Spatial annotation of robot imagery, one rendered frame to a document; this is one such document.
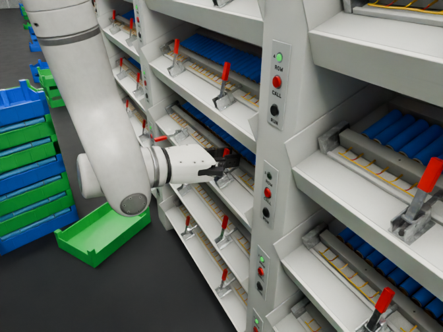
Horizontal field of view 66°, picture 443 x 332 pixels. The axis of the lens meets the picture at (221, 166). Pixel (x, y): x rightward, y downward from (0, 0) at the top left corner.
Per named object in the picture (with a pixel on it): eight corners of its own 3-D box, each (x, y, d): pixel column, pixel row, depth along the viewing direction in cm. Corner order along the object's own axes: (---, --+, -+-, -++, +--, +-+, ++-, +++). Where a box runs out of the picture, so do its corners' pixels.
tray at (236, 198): (257, 241, 71) (244, 213, 65) (160, 132, 117) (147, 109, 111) (331, 186, 74) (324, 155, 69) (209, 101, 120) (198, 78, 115)
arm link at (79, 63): (115, 37, 44) (163, 211, 61) (92, 18, 56) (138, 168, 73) (41, 55, 41) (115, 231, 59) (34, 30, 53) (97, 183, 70)
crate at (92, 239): (94, 268, 122) (90, 251, 118) (58, 247, 131) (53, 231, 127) (151, 221, 144) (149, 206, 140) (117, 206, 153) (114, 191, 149)
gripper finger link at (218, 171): (182, 169, 71) (196, 160, 76) (215, 181, 68) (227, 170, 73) (183, 165, 71) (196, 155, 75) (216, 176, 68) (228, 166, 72)
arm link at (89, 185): (157, 161, 63) (142, 139, 70) (81, 170, 57) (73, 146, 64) (155, 198, 67) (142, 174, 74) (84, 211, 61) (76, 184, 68)
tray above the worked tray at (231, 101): (263, 161, 61) (239, 97, 52) (155, 76, 107) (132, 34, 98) (349, 102, 65) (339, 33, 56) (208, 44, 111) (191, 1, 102)
